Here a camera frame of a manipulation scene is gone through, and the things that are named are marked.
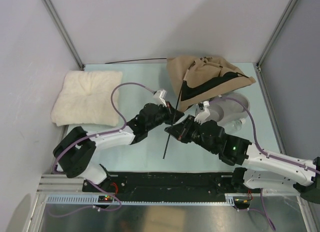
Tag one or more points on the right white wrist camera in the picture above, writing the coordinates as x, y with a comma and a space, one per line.
203, 112

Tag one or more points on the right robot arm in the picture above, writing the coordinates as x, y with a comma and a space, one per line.
257, 168

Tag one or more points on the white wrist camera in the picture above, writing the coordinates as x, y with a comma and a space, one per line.
159, 97
203, 112

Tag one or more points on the clear plastic water bottle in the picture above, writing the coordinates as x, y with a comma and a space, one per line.
237, 124

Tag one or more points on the white fluffy cushion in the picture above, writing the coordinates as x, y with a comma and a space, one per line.
85, 98

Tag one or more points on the right aluminium frame post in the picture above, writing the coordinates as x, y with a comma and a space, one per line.
277, 31

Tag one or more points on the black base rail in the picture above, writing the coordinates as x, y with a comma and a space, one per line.
175, 186

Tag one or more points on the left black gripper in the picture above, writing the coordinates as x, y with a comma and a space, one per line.
170, 111

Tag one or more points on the beige pet tent fabric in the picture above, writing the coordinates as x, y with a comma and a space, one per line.
197, 79

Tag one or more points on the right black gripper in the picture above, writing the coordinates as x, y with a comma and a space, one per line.
180, 130

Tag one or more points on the black tent pole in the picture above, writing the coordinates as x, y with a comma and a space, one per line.
134, 60
176, 106

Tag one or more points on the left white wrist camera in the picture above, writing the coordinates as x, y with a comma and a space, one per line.
159, 97

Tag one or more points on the aluminium frame post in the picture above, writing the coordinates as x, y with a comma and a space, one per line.
48, 4
277, 31

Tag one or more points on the left aluminium frame post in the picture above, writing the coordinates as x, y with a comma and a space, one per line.
48, 4

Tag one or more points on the white slotted cable duct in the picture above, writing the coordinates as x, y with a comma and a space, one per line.
226, 200

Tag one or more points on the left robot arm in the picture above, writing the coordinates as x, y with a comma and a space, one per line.
74, 153

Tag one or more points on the grey double pet feeder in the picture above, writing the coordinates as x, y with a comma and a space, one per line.
228, 108

